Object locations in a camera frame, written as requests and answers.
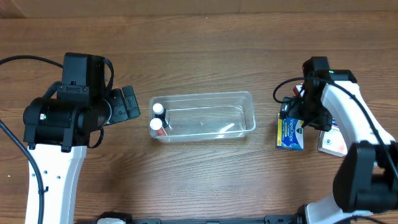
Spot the blue yellow VapoDrops box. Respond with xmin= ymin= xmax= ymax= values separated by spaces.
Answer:
xmin=275 ymin=113 xmax=304 ymax=151

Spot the orange tube white cap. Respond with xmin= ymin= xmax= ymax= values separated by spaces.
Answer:
xmin=149 ymin=118 xmax=167 ymax=136

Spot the black bottle white cap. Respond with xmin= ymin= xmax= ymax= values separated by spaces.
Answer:
xmin=152 ymin=103 xmax=169 ymax=128

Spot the white Hansaplast plaster box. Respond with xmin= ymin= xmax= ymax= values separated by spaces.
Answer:
xmin=317 ymin=119 xmax=348 ymax=157

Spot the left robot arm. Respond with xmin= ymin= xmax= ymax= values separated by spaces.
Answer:
xmin=24 ymin=53 xmax=140 ymax=223

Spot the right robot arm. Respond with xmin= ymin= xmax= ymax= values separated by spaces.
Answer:
xmin=264 ymin=57 xmax=397 ymax=223

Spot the clear plastic container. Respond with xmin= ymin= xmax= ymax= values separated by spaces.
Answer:
xmin=149 ymin=91 xmax=256 ymax=143

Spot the red white carton box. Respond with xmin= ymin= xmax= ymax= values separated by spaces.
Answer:
xmin=293 ymin=83 xmax=305 ymax=97

